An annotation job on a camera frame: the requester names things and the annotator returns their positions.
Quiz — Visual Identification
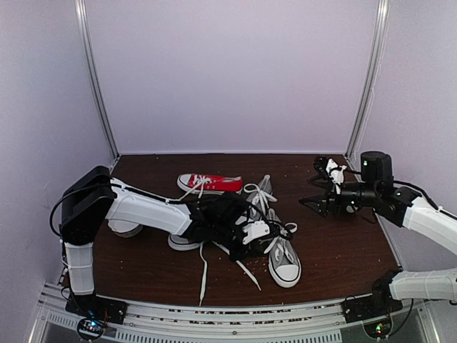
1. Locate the front aluminium rail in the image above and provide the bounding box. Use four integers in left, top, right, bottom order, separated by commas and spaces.
28, 282, 440, 343

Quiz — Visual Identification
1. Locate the back red sneaker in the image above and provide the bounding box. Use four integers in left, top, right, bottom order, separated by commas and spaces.
177, 173, 243, 200

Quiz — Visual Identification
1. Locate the left aluminium frame post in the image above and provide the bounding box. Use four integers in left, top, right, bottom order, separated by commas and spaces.
74, 0, 120, 159

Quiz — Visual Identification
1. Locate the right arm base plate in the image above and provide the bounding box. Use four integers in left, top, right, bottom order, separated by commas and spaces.
341, 294, 403, 324

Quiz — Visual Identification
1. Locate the aluminium frame post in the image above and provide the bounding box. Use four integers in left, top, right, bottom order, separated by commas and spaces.
345, 0, 391, 161
74, 0, 120, 159

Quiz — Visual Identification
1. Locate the right aluminium frame post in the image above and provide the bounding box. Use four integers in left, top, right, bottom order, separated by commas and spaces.
345, 0, 391, 161

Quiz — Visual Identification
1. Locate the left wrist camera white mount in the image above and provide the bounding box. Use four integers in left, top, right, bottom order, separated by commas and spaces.
242, 221, 270, 245

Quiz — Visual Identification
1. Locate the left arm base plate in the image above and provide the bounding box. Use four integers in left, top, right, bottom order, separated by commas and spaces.
65, 296, 128, 324

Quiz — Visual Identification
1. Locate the white fluted bowl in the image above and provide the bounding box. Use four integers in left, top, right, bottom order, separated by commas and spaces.
108, 220, 144, 238

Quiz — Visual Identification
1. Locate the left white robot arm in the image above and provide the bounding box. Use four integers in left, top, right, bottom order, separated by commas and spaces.
52, 166, 277, 317

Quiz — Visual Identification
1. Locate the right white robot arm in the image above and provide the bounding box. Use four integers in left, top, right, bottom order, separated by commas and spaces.
299, 151, 456, 316

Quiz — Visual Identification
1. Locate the grey sneaker with laces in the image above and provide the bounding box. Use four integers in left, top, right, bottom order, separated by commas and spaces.
243, 174, 277, 221

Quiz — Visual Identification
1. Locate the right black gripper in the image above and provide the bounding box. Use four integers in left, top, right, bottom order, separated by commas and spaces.
298, 174, 378, 219

